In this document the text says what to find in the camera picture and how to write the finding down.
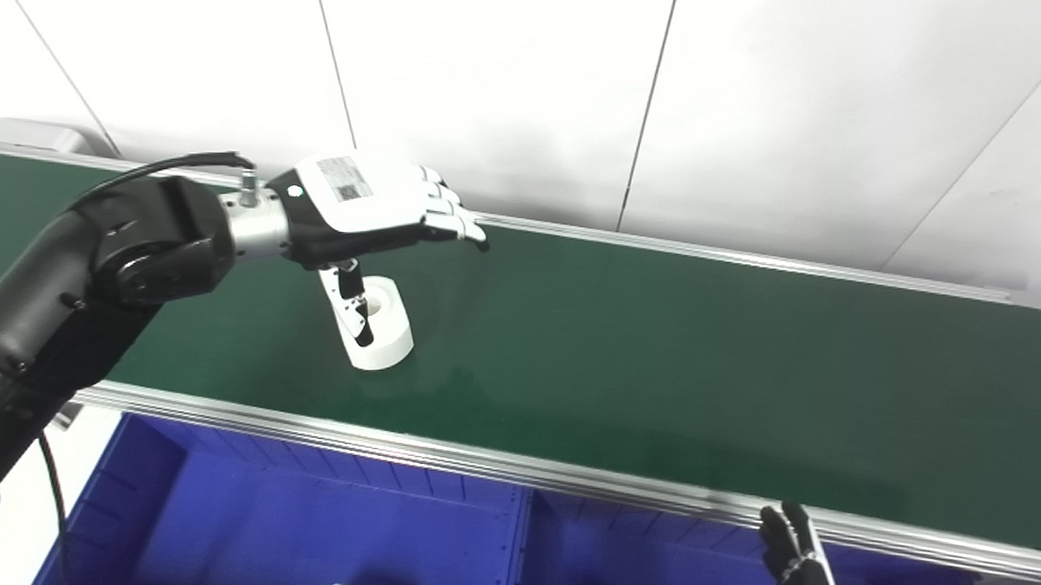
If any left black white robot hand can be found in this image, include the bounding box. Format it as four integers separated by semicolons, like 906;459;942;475
267;146;495;351

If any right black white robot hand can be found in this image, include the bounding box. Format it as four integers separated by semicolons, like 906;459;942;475
758;499;840;585

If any blue plastic bin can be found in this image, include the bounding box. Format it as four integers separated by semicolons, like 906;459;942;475
10;399;533;585
510;472;986;585

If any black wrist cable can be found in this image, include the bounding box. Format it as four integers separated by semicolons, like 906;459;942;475
64;150;260;214

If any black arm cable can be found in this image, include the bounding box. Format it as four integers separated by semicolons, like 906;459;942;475
37;427;75;585

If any green conveyor belt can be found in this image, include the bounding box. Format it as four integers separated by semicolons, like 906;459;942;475
0;106;1041;585
0;113;1041;564

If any grey conveyor end cover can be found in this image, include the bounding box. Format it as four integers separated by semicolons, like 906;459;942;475
0;115;108;162

